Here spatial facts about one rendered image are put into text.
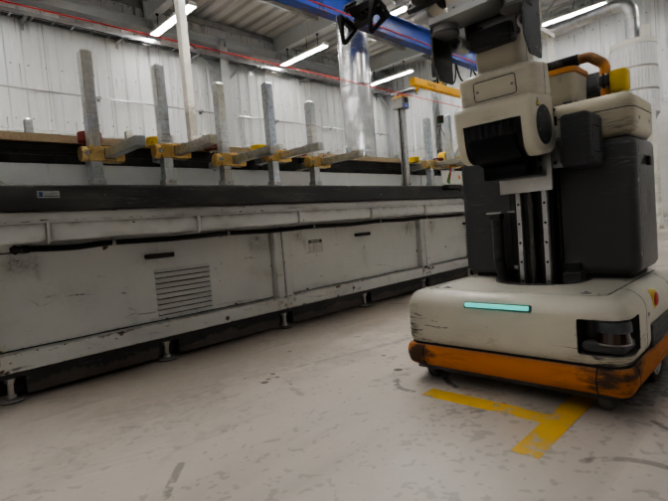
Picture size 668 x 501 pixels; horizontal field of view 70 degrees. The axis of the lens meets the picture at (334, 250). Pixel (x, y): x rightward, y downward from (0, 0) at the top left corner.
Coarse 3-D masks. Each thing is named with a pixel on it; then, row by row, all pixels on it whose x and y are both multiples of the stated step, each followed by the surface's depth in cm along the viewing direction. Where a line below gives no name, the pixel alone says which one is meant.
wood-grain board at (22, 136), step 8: (0, 136) 155; (8, 136) 156; (16, 136) 158; (24, 136) 160; (32, 136) 161; (40, 136) 163; (48, 136) 165; (56, 136) 166; (64, 136) 168; (72, 136) 170; (80, 144) 173; (104, 144) 178; (112, 144) 180; (216, 152) 213; (232, 152) 217; (352, 160) 277; (360, 160) 280; (368, 160) 285; (376, 160) 291; (384, 160) 296; (392, 160) 302; (400, 160) 308; (424, 160) 328
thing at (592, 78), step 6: (588, 78) 163; (594, 78) 161; (600, 78) 152; (606, 78) 150; (588, 84) 162; (594, 84) 158; (600, 84) 152; (606, 84) 151; (588, 90) 158; (594, 90) 157; (588, 96) 160; (594, 96) 159
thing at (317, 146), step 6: (312, 144) 196; (318, 144) 193; (288, 150) 206; (294, 150) 204; (300, 150) 201; (306, 150) 198; (312, 150) 196; (318, 150) 197; (282, 156) 210; (288, 156) 207; (294, 156) 208; (258, 162) 222; (264, 162) 219
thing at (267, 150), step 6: (252, 150) 183; (258, 150) 181; (264, 150) 178; (270, 150) 176; (234, 156) 192; (240, 156) 190; (246, 156) 187; (252, 156) 184; (258, 156) 182; (210, 162) 205; (234, 162) 193; (240, 162) 193; (210, 168) 206; (216, 168) 205
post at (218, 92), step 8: (216, 88) 189; (216, 96) 190; (224, 96) 192; (216, 104) 190; (224, 104) 192; (216, 112) 191; (224, 112) 192; (216, 120) 192; (224, 120) 191; (216, 128) 192; (224, 128) 191; (224, 136) 191; (224, 144) 191; (224, 152) 191; (224, 168) 191; (224, 176) 191
